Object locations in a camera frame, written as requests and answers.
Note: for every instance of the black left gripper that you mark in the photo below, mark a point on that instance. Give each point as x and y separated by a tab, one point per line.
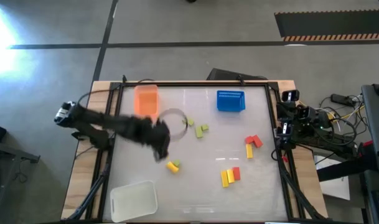
152	133

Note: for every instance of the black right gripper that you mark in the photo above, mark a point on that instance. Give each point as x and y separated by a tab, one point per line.
287	115

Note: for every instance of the long green block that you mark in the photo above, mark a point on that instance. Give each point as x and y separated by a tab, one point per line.
199	133

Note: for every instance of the small red block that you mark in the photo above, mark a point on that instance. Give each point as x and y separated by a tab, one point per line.
249	140

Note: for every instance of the long yellow block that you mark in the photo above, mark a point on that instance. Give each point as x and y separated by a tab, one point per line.
224	179
230	176
249	151

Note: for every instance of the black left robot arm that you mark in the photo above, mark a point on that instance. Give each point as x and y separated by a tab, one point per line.
92	119

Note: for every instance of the black power strip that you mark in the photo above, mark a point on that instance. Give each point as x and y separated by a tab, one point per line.
340	99

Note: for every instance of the translucent white plastic bin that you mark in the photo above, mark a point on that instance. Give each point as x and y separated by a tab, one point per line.
133	202

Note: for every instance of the translucent orange plastic bin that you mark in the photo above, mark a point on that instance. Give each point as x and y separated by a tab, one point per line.
145	102

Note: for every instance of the blue slotted plastic basket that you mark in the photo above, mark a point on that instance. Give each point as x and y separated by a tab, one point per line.
231	104

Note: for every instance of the black hazard-striped floor mat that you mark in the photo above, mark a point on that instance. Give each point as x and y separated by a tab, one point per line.
332	25

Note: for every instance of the black floor bar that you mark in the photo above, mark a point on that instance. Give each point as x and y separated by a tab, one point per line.
344	168

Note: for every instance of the red clamp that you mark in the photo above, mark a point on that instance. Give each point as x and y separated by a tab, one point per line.
368	143

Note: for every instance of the black side desk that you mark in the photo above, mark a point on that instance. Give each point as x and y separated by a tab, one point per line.
376	130

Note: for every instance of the white paper sheet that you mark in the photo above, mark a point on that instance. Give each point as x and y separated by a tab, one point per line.
335	186

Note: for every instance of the gray metal stand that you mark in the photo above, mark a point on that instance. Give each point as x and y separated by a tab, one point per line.
8	152

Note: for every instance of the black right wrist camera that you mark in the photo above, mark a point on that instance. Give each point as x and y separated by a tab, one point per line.
307	113

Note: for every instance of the black metal table frame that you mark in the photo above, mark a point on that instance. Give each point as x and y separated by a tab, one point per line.
192	83

